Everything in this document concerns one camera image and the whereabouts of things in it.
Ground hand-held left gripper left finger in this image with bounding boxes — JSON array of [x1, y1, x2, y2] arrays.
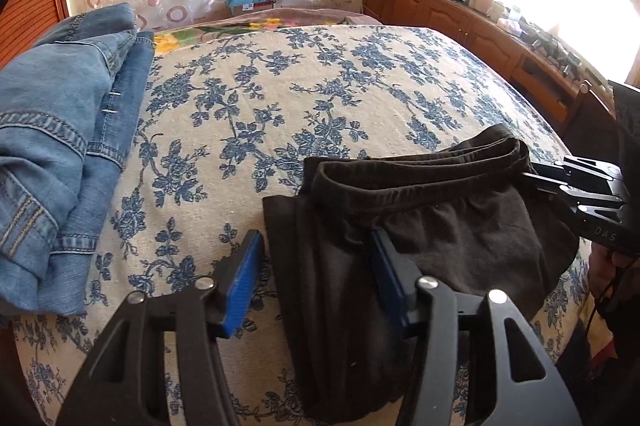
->
[[55, 229, 266, 426]]

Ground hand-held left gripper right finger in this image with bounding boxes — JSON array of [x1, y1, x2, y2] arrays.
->
[[370, 227, 583, 426]]

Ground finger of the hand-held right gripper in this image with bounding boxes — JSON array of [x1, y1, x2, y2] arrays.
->
[[522, 173, 632, 213], [531, 157, 626, 188]]

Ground blue floral bedspread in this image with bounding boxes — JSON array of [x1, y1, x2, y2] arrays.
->
[[10, 24, 596, 426]]

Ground blue denim jeans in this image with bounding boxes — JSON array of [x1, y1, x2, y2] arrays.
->
[[0, 3, 140, 287], [0, 30, 156, 318]]

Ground wooden cabinet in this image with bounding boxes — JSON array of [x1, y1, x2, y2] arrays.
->
[[362, 0, 617, 138]]

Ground yellow flower blanket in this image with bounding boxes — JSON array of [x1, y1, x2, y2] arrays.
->
[[152, 17, 283, 53]]

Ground small box with blue cloth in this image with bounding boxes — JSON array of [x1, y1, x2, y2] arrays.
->
[[225, 0, 277, 15]]

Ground wooden slatted headboard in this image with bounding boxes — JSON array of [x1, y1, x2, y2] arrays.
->
[[0, 0, 69, 72]]

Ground black cable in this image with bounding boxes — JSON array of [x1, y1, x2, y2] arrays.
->
[[582, 251, 632, 342]]

